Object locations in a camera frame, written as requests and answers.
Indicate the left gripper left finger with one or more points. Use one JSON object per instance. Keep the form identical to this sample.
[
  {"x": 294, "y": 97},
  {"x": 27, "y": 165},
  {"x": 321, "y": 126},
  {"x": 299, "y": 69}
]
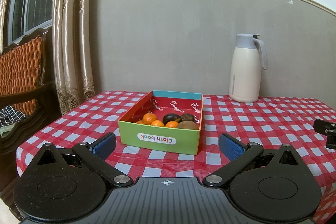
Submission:
[{"x": 67, "y": 184}]

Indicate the dark mangosteen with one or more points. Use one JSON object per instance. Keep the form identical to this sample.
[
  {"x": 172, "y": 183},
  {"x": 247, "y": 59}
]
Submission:
[
  {"x": 171, "y": 117},
  {"x": 187, "y": 117}
]

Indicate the cream grey thermos jug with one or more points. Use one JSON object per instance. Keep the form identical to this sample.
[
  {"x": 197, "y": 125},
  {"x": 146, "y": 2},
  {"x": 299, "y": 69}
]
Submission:
[{"x": 248, "y": 60}]

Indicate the colourful cardboard box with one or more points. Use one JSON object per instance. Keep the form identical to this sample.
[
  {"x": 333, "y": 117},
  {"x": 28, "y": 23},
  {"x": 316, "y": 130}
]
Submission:
[{"x": 160, "y": 103}]

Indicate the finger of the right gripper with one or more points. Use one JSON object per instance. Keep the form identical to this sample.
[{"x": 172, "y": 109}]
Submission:
[{"x": 323, "y": 127}]

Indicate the small orange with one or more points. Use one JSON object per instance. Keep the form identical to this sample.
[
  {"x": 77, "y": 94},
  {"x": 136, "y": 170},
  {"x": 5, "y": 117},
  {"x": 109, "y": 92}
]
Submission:
[{"x": 157, "y": 123}]

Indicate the checked dark cloth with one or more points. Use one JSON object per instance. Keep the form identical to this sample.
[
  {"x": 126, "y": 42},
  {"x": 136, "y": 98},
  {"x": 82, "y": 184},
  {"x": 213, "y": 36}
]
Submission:
[{"x": 10, "y": 115}]

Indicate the beige curtain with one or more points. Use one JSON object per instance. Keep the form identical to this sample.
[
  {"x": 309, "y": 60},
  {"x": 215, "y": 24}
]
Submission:
[{"x": 71, "y": 50}]

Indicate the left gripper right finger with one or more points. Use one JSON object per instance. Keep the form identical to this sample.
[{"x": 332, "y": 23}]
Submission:
[{"x": 264, "y": 185}]

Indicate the brown kiwi fruit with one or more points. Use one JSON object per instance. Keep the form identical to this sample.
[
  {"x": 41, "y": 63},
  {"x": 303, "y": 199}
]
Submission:
[{"x": 190, "y": 125}]

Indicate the wooden chair orange cushion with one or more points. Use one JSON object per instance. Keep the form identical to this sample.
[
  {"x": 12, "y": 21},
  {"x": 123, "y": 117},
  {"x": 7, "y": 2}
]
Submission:
[{"x": 28, "y": 85}]

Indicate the red white checkered tablecloth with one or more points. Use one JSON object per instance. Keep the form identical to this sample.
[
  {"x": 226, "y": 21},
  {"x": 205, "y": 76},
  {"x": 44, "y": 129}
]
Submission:
[{"x": 271, "y": 121}]

